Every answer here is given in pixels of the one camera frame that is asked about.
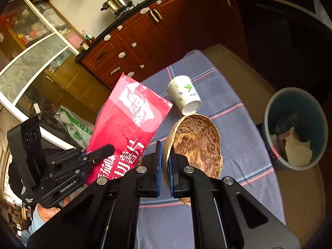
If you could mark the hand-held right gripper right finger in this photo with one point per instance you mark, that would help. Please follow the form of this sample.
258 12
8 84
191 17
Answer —
174 179

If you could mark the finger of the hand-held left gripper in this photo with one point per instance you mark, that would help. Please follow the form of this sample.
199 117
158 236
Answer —
70 170
103 150

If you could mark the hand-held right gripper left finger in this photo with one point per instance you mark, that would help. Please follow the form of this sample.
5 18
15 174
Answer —
158 168

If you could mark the red snack bag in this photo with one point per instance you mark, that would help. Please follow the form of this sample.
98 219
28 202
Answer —
124 134

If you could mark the brown coconut shell bowl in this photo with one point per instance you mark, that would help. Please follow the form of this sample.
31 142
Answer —
197 140

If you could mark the torn pink cardboard carton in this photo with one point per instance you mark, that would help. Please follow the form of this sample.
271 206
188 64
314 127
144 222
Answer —
284 136

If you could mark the white paper towel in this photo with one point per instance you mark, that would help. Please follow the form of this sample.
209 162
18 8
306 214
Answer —
298 150

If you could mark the grey waste bin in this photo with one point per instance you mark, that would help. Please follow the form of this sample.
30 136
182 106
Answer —
298 101

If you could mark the person's left forearm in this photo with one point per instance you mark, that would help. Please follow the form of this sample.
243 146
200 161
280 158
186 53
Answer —
35 224

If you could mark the person's left hand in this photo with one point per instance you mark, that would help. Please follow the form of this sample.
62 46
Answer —
46 212

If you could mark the white green plastic bag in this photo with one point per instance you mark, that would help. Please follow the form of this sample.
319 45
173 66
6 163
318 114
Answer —
75 127

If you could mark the blue plaid tablecloth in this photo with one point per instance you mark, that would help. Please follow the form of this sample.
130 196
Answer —
233 140

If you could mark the white paper cup green print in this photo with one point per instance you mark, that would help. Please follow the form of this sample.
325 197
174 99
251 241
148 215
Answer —
181 90

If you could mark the white-framed glass cabinet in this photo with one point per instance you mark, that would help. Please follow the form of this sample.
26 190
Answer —
33 62

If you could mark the plastic bottle with blue label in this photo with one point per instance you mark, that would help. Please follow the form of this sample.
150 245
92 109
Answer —
85 35

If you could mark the brown wooden kitchen cabinet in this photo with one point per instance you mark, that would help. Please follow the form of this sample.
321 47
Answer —
155 36

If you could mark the steel cooking pot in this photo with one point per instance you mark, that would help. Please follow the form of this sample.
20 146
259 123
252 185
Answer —
118 1

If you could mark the black built-in oven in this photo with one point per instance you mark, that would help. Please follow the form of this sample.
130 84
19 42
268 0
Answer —
280 31

